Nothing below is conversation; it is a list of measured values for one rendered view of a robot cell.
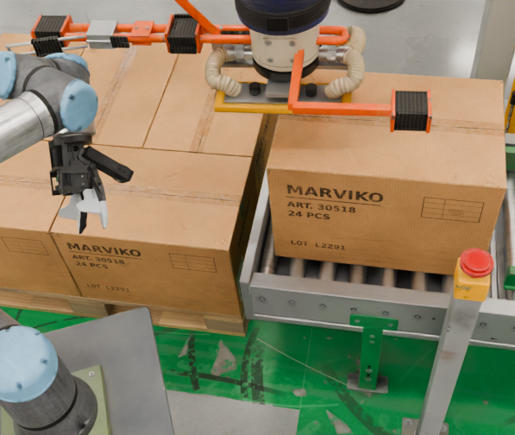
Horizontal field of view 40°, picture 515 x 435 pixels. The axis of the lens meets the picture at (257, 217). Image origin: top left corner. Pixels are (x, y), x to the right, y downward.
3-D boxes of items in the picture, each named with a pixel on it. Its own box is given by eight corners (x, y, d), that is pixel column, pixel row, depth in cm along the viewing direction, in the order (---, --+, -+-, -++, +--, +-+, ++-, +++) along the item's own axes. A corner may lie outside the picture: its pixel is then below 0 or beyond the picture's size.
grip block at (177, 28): (206, 31, 180) (204, 11, 175) (200, 55, 174) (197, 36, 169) (174, 31, 181) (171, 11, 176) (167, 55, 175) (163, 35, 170)
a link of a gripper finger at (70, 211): (54, 229, 152) (58, 192, 148) (81, 226, 155) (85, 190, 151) (59, 236, 150) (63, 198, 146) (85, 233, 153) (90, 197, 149)
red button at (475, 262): (491, 259, 152) (493, 248, 149) (491, 286, 148) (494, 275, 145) (457, 255, 153) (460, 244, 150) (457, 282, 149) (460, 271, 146)
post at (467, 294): (435, 433, 230) (490, 259, 152) (435, 454, 226) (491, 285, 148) (414, 431, 231) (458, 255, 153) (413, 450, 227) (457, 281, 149)
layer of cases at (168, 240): (285, 120, 307) (280, 47, 276) (241, 316, 247) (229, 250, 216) (33, 103, 328) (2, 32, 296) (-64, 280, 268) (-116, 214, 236)
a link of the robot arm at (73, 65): (29, 59, 145) (66, 66, 153) (36, 118, 144) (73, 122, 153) (59, 47, 139) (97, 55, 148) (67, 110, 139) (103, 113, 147)
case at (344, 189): (479, 176, 225) (503, 79, 194) (479, 279, 201) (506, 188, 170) (295, 160, 236) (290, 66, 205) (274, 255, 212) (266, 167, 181)
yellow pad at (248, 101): (352, 89, 177) (353, 73, 173) (350, 116, 171) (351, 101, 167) (220, 85, 181) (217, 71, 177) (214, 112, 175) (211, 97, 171)
